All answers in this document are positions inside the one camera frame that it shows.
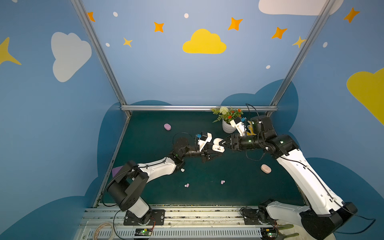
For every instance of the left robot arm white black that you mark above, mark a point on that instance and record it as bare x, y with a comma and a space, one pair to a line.
128, 184

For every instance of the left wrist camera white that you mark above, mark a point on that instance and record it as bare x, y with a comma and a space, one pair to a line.
202, 139

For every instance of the white potted flower plant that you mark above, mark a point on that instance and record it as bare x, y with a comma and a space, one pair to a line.
225, 115

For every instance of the yellow work glove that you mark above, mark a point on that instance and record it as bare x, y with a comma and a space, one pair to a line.
250, 130

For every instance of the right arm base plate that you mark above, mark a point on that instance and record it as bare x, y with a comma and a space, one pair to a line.
256, 217

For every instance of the pink earbud charging case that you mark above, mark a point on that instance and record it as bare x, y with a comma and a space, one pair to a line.
266, 169

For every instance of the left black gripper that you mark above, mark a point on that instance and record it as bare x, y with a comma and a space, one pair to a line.
205, 154

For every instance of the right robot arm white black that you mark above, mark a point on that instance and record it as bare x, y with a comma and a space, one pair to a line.
326, 211

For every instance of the purple earbud charging case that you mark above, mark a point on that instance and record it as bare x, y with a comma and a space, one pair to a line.
168, 127

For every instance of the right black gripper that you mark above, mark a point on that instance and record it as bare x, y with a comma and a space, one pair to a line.
235, 142

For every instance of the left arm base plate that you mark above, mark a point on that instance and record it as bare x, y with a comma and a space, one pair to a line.
155, 216

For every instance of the white earbud charging case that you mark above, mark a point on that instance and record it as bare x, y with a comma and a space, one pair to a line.
216, 145

